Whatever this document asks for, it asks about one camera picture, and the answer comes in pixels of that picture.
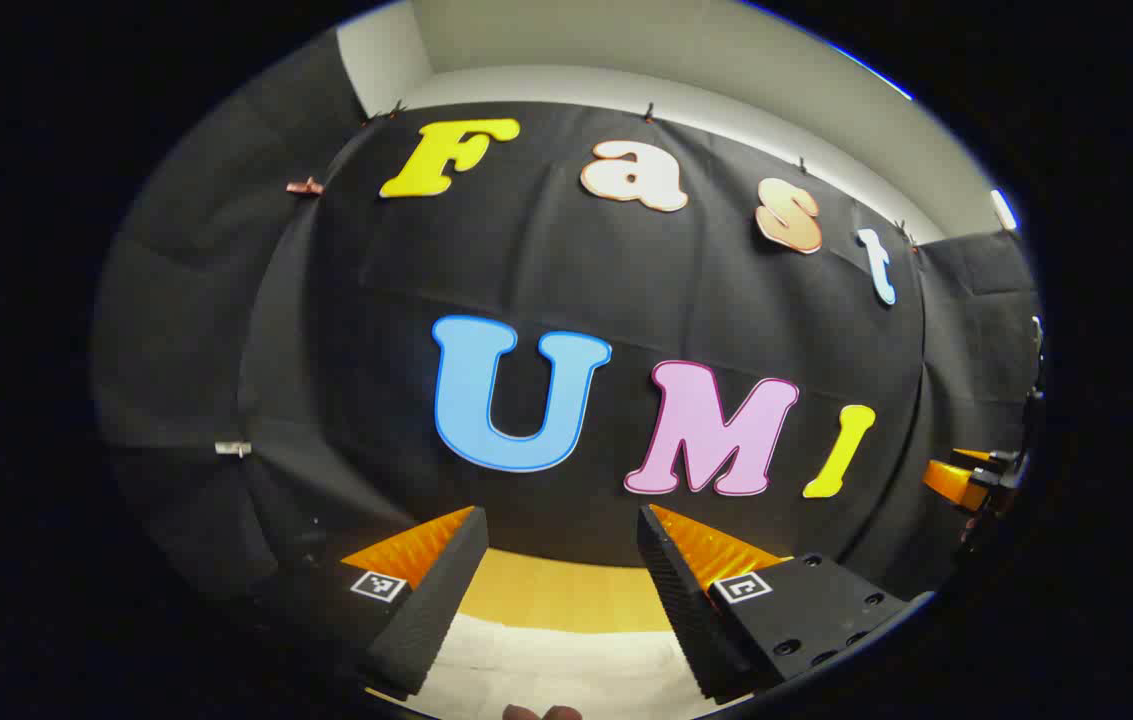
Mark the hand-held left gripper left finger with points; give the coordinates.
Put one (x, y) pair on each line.
(436, 590)

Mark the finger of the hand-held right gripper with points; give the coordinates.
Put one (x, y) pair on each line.
(951, 483)
(971, 456)

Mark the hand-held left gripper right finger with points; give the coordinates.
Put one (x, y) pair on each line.
(681, 610)

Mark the white jeans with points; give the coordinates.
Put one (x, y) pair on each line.
(556, 670)

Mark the silver backdrop clip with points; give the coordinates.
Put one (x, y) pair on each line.
(233, 448)

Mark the black backdrop cloth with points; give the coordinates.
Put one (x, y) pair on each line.
(626, 290)

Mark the copper backdrop clip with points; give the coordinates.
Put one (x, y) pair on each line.
(304, 186)

